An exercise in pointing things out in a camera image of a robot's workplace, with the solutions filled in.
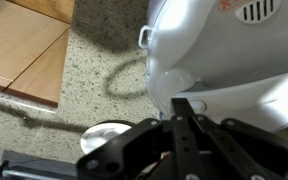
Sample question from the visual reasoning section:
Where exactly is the small steel bowl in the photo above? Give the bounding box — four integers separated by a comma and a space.
79, 119, 137, 156

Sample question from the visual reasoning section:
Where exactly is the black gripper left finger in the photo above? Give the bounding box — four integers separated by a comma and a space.
77, 97, 199, 180

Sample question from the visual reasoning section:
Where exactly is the white rice cooker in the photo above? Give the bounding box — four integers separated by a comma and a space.
138, 0, 288, 133

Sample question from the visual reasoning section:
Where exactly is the wooden cabinet panel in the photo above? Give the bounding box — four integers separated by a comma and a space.
0, 0, 76, 108

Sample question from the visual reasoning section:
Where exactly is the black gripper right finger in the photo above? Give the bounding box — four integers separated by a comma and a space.
194, 114, 288, 180

